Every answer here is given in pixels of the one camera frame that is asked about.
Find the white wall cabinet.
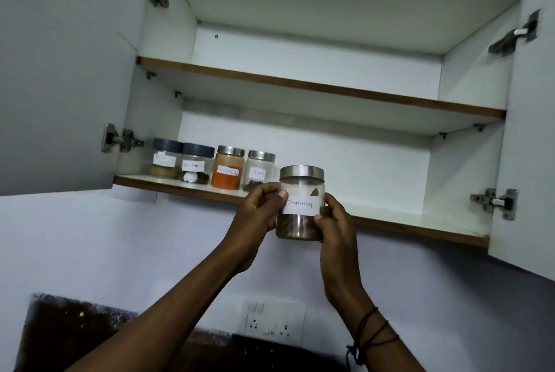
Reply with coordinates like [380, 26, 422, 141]
[113, 0, 538, 249]

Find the white cabinet shelf board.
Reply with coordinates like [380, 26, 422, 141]
[137, 56, 508, 138]

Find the steel-lid jar with orange powder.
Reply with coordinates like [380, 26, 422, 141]
[211, 145, 246, 191]

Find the person's right forearm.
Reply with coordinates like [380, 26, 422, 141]
[323, 285, 429, 372]

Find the person's left hand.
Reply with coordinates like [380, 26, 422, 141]
[219, 183, 289, 275]

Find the dark speckled stone slab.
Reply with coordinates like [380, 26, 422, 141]
[19, 292, 348, 372]

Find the dark-lid jar with tan powder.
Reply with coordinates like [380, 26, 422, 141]
[150, 138, 184, 181]

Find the labelled glass jar brown spice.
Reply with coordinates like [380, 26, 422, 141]
[275, 164, 326, 242]

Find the dark thread wristband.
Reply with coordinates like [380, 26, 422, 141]
[345, 306, 400, 367]

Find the dark-lid jar with white pieces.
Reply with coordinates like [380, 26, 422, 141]
[181, 142, 216, 185]

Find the person's left forearm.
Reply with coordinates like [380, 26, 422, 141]
[64, 249, 245, 372]

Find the person's right hand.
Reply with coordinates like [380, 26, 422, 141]
[312, 192, 364, 310]

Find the white cabinet door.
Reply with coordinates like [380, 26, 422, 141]
[487, 0, 555, 282]
[0, 0, 159, 197]

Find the white switch and socket plate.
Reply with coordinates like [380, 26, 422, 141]
[241, 296, 306, 338]

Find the steel-lid jar nearly empty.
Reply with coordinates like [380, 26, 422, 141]
[242, 150, 277, 193]

